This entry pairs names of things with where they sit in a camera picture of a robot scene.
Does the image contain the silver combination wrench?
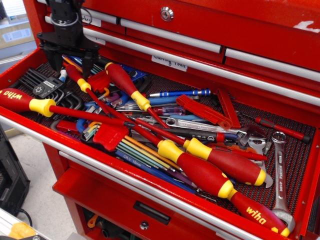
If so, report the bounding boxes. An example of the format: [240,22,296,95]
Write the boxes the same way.
[271,131,296,233]

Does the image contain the red bit rail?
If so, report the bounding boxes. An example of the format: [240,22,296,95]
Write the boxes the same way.
[216,88,241,129]

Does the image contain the chrome cabinet lock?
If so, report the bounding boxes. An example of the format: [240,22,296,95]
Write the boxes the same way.
[160,6,174,22]

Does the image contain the black box on floor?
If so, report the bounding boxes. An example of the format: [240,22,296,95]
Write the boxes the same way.
[0,129,30,216]

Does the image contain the large wiha screwdriver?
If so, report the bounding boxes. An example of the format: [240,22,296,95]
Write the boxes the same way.
[110,109,290,237]
[0,88,135,128]

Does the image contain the small red yellow screwdriver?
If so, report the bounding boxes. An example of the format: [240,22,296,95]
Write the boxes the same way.
[65,64,111,117]

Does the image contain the white cutting tools label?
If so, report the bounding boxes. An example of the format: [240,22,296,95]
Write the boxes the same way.
[151,55,188,72]

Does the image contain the black torx key set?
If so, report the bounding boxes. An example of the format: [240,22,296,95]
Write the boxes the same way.
[18,68,84,110]

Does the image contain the large wiha screwdriver left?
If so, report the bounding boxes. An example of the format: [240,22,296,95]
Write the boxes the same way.
[0,88,135,128]

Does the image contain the white markers label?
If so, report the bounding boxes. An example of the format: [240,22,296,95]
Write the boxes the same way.
[82,14,102,27]

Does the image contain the red yellow screwdriver right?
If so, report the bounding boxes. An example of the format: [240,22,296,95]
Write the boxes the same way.
[134,118,267,186]

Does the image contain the black red wiha screwdriver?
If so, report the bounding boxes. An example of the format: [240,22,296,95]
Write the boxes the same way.
[139,126,226,144]

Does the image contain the open red tool drawer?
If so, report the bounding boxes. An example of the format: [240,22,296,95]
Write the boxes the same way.
[0,32,320,240]

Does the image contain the blue aluminium precision screwdriver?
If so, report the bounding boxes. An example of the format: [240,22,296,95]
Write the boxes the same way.
[149,88,211,98]

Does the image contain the rainbow hex key set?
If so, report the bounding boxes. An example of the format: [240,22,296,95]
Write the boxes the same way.
[76,118,181,171]

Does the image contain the large wiha screwdriver front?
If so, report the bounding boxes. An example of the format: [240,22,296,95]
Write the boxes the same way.
[110,109,290,237]

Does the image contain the clear handle screwdriver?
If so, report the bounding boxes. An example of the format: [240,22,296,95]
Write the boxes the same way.
[116,103,187,116]

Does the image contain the red yellow screwdriver upper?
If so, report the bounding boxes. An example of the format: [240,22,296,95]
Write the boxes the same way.
[104,62,169,129]

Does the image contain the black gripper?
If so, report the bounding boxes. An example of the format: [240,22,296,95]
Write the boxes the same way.
[36,23,100,79]

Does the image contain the red tool chest cabinet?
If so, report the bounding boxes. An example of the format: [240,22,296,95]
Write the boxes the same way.
[22,0,320,240]

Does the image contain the orange red bit holder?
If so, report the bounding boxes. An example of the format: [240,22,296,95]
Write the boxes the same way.
[175,94,233,130]

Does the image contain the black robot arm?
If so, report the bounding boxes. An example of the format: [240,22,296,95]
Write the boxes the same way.
[37,0,100,78]

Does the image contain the red hex key holder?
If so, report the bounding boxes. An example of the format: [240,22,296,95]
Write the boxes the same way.
[87,70,111,94]

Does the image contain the silver adjustable wrench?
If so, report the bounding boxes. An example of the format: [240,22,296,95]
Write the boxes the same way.
[165,118,267,154]

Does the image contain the slim red black screwdriver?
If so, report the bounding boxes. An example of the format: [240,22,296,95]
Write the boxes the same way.
[254,117,311,144]

